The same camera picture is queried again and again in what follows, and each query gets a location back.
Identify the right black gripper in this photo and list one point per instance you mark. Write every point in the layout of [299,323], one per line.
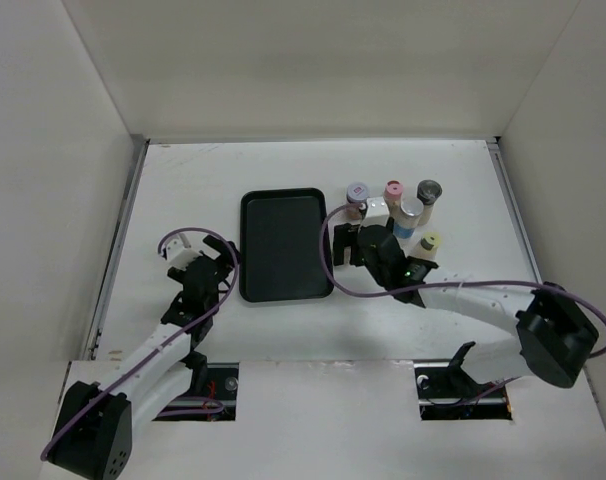
[390,225]

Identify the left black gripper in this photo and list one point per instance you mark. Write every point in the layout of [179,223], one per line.
[220,247]

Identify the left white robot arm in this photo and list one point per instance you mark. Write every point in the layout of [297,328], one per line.
[96,423]

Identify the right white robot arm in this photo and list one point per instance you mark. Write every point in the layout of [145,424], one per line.
[550,337]

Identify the black rectangular plastic tray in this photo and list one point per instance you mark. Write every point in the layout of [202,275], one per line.
[283,258]

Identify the clear-lid blue-label bottle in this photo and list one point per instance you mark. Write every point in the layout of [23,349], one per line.
[407,217]

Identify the yellow-cap cream bottle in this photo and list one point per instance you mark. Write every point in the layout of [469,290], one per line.
[427,247]

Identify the pink-cap pepper shaker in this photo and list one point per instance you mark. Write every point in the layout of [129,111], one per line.
[393,194]

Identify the dark-cap beige spice bottle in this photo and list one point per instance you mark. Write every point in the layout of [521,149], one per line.
[428,192]

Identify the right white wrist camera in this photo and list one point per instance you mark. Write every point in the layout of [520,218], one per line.
[375,211]

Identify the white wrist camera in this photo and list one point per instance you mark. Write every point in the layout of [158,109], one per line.
[177,251]
[375,211]

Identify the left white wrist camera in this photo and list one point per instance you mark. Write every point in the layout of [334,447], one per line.
[177,251]

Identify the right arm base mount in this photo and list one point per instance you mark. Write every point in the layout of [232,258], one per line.
[446,393]

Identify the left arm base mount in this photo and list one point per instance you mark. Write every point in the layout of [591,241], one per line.
[212,397]

